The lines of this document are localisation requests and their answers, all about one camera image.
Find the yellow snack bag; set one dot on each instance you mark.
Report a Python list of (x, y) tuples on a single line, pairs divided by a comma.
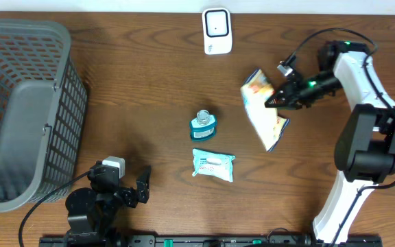
[(255, 91)]

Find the teal mouthwash bottle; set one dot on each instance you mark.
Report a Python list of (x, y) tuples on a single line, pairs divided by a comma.
[(203, 126)]

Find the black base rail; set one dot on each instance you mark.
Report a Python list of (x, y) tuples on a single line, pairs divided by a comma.
[(278, 239)]

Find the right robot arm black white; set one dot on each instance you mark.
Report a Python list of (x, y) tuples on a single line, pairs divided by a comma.
[(365, 150)]

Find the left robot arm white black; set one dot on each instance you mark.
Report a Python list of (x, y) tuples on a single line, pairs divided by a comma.
[(92, 211)]

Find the teal wet wipes pack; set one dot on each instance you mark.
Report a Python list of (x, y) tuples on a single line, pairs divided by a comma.
[(213, 164)]

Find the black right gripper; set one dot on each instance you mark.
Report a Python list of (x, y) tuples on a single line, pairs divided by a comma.
[(290, 95)]

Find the white barcode scanner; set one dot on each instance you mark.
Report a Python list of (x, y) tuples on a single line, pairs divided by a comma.
[(217, 31)]

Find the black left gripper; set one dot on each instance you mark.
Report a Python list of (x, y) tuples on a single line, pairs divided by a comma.
[(129, 198)]

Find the dark grey plastic basket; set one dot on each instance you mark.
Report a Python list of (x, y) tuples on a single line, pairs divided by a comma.
[(42, 107)]

